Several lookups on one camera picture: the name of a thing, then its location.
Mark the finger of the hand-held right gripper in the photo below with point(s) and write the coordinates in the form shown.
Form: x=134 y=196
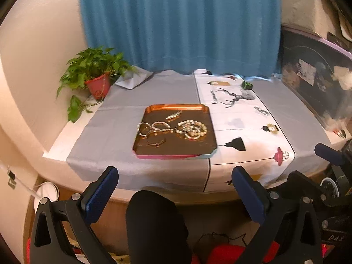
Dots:
x=302 y=181
x=328 y=153

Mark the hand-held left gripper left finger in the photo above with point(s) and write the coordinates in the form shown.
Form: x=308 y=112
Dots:
x=99 y=196

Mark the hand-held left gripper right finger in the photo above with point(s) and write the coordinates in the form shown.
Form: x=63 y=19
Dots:
x=249 y=195

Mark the bronze metal bangle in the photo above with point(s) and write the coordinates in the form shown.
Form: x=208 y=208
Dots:
x=156 y=143

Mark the orange metal tray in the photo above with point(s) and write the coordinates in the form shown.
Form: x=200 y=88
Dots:
x=170 y=150

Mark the white round device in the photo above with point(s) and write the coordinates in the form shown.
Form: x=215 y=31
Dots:
x=48 y=191

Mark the black chair back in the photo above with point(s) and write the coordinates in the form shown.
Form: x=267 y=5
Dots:
x=154 y=225

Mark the red seat cushion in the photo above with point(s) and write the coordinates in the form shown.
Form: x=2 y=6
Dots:
x=228 y=254

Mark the white printed table runner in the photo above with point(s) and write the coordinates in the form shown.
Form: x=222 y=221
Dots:
x=247 y=118

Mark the small silver trinket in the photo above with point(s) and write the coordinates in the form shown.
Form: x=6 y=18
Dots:
x=261 y=111

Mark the grey tablecloth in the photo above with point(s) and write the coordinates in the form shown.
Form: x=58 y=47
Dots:
x=123 y=121

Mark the dark plastic storage bin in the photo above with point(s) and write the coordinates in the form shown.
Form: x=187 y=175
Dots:
x=302 y=60

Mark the green black small device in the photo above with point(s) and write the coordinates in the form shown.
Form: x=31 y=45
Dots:
x=246 y=85

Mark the potted green plant red pot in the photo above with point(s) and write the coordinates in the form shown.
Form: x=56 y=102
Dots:
x=95 y=73

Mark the beige storage box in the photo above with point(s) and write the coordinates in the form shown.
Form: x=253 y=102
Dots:
x=302 y=2

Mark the blue curtain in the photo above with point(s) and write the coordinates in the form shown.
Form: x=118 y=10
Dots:
x=178 y=24

